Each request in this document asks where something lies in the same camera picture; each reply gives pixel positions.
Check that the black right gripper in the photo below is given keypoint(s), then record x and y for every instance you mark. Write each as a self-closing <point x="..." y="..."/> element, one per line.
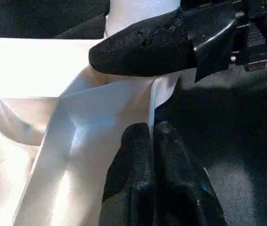
<point x="237" y="28"/>

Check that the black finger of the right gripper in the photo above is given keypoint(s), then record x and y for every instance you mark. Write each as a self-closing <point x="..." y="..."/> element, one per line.
<point x="143" y="47"/>

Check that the black work mat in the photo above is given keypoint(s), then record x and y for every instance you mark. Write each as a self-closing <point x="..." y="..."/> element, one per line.
<point x="237" y="141"/>

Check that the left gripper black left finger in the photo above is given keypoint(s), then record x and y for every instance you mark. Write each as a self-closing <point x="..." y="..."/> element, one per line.
<point x="131" y="181"/>

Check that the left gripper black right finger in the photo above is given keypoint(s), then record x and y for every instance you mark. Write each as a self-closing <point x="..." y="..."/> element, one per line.
<point x="183" y="186"/>

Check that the white plastic table leg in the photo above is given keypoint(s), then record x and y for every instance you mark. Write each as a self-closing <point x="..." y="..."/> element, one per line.
<point x="133" y="12"/>

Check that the white plastic table top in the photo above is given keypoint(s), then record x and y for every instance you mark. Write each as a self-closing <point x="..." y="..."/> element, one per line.
<point x="53" y="117"/>

